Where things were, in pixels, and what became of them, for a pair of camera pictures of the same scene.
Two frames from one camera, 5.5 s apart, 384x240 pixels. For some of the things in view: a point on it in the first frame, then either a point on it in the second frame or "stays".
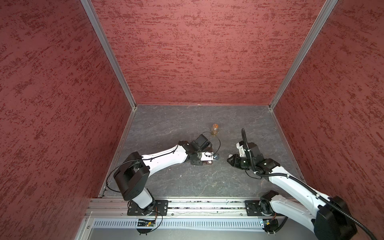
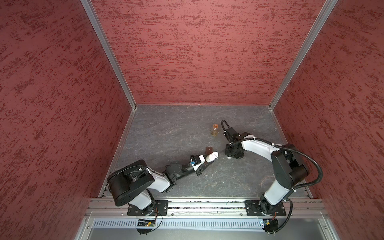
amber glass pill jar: (214, 131) stays
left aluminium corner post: (100, 30) stays
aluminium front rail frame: (228, 208) stays
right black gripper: (234, 161) → (227, 152)
